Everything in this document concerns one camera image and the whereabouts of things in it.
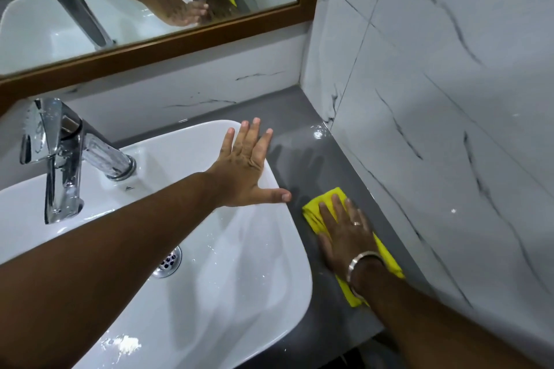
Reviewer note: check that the person's left hand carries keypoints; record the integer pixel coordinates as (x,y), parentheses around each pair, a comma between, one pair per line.
(242,174)

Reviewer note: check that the person's right hand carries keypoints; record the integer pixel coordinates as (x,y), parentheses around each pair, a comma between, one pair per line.
(346,239)

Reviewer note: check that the yellow cloth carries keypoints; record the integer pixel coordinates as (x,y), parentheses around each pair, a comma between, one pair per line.
(313,213)

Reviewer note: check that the person's left forearm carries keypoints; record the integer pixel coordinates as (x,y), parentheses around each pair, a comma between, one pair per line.
(108,260)

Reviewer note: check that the person's right forearm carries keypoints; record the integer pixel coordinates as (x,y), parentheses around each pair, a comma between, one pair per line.
(424,330)

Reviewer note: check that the white ceramic sink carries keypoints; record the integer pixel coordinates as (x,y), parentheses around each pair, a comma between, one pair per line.
(242,278)

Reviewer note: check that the chrome sink drain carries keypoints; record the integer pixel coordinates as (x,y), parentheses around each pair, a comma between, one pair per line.
(169,261)

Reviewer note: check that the chrome basin faucet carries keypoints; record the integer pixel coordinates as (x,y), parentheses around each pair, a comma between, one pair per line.
(62,174)

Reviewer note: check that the wooden framed mirror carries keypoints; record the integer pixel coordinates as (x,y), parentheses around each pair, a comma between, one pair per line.
(173,42)

